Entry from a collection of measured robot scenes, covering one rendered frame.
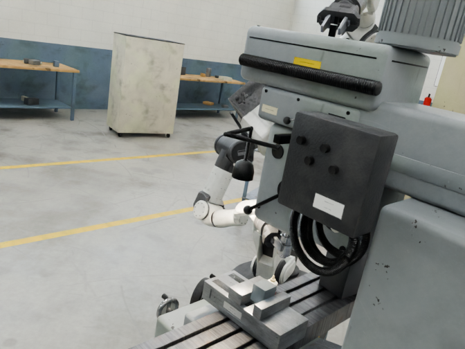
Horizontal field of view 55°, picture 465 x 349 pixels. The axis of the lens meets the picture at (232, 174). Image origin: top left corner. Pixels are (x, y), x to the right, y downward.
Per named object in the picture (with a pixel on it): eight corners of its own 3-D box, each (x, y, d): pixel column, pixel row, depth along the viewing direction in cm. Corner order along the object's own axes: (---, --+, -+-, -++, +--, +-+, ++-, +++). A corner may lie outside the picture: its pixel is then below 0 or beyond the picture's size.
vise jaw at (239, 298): (227, 297, 148) (229, 287, 147) (257, 284, 159) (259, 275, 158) (240, 306, 144) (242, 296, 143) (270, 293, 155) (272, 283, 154)
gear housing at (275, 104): (254, 117, 134) (260, 84, 132) (302, 117, 152) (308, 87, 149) (349, 148, 113) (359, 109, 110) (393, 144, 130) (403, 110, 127)
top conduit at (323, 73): (236, 64, 131) (239, 52, 130) (246, 66, 134) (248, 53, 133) (373, 96, 102) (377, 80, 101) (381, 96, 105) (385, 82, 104)
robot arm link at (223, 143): (207, 161, 188) (221, 131, 188) (224, 168, 193) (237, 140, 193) (220, 168, 179) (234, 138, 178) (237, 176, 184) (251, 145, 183)
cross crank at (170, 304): (149, 319, 199) (152, 296, 195) (171, 311, 207) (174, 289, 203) (170, 339, 188) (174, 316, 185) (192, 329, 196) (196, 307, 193)
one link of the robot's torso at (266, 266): (258, 263, 258) (263, 196, 233) (290, 276, 251) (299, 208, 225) (246, 280, 247) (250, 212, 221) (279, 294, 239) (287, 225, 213)
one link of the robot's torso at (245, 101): (235, 139, 217) (210, 104, 185) (288, 94, 217) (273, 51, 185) (272, 181, 204) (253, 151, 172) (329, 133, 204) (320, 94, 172)
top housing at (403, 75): (236, 77, 137) (245, 23, 133) (288, 82, 156) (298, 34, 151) (372, 113, 106) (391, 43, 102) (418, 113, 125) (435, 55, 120)
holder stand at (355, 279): (317, 283, 181) (329, 239, 175) (351, 273, 195) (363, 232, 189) (341, 299, 172) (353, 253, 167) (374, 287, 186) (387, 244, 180)
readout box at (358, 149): (272, 203, 99) (291, 109, 92) (297, 198, 105) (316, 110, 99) (349, 241, 86) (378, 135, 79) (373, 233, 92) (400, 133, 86)
